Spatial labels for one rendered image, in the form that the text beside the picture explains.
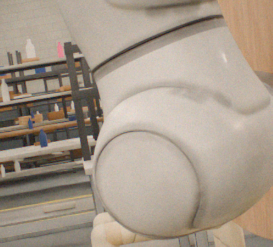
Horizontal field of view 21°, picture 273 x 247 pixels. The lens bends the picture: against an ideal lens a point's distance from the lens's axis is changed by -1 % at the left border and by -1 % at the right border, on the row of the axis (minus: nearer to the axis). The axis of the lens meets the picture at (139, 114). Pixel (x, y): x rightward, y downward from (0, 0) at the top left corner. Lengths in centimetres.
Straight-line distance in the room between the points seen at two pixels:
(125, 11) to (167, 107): 7
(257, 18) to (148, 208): 43
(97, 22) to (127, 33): 2
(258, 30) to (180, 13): 36
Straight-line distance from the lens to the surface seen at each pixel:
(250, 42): 84
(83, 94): 480
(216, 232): 105
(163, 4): 47
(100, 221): 104
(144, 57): 47
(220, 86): 46
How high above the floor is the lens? 140
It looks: 3 degrees down
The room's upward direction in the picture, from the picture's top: 9 degrees counter-clockwise
